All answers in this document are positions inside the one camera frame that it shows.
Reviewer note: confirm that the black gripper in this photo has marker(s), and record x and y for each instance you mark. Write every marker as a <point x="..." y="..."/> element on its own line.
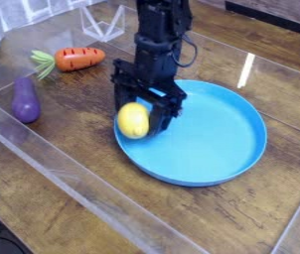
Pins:
<point x="148" y="78"/>

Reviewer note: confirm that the yellow toy lemon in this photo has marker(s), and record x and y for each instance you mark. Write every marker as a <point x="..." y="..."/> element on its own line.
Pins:
<point x="133" y="120"/>

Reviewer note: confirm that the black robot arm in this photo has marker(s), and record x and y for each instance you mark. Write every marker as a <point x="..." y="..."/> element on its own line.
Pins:
<point x="164" y="19"/>

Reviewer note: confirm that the blue round tray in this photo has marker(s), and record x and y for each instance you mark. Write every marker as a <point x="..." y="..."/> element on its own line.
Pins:
<point x="213" y="142"/>

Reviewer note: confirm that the orange toy carrot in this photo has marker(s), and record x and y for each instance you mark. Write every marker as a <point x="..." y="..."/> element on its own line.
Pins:
<point x="67" y="59"/>

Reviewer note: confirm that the purple toy eggplant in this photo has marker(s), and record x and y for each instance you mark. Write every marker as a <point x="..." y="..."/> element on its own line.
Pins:
<point x="26" y="104"/>

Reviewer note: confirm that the grey patterned curtain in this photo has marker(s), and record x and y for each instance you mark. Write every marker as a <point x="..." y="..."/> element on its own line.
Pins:
<point x="21" y="13"/>

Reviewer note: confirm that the clear acrylic corner bracket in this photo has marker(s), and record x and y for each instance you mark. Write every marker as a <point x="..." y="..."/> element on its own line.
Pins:
<point x="102" y="31"/>

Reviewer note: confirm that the clear acrylic enclosure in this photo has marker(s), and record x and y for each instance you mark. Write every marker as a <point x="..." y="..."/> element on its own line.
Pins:
<point x="73" y="196"/>

